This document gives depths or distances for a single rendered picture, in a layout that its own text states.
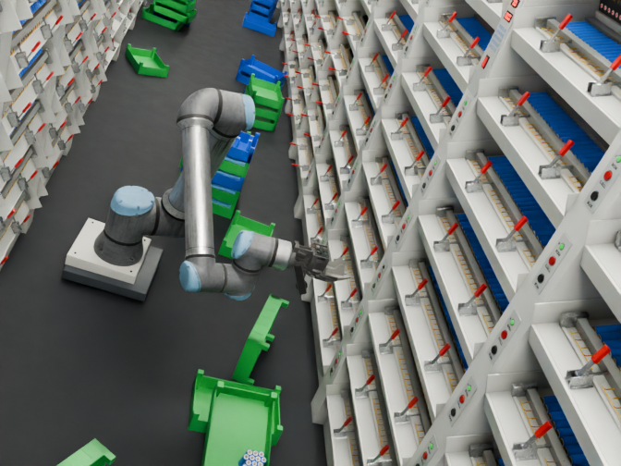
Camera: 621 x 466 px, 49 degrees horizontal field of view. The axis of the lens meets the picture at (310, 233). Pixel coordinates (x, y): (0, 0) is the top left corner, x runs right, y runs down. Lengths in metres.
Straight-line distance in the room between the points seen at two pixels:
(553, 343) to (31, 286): 1.93
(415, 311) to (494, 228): 0.41
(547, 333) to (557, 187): 0.31
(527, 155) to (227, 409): 1.28
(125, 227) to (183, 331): 0.45
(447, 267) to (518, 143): 0.38
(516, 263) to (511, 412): 0.32
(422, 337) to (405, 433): 0.25
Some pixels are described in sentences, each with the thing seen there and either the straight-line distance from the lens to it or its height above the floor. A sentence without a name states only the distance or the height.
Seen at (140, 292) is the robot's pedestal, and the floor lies 0.06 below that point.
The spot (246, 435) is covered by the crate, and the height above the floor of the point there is 0.06.
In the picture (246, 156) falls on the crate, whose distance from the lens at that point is 3.24.
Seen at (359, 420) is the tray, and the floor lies 0.34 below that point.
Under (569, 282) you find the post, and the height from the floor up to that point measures 1.21.
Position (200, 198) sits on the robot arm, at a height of 0.69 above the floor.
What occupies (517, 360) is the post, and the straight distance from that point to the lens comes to 1.44.
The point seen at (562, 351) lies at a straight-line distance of 1.34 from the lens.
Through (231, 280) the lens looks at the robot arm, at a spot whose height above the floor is 0.53.
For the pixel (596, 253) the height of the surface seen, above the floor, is 1.29.
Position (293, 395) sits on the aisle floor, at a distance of 2.59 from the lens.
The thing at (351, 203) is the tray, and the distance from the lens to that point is 2.76.
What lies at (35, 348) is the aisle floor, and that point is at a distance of 2.49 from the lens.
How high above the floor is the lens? 1.74
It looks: 29 degrees down
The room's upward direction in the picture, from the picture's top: 23 degrees clockwise
